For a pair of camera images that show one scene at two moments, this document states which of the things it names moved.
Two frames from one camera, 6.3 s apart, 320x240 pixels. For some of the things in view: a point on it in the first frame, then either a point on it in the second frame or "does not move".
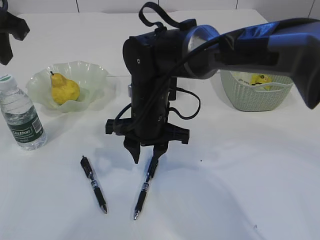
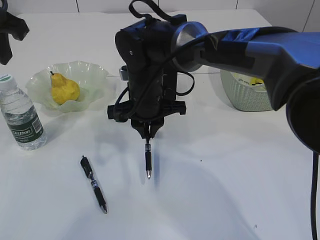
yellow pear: (63, 89) does not move
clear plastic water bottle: (21, 115) does not move
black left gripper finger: (6, 51) does not move
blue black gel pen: (143, 193) → (148, 158)
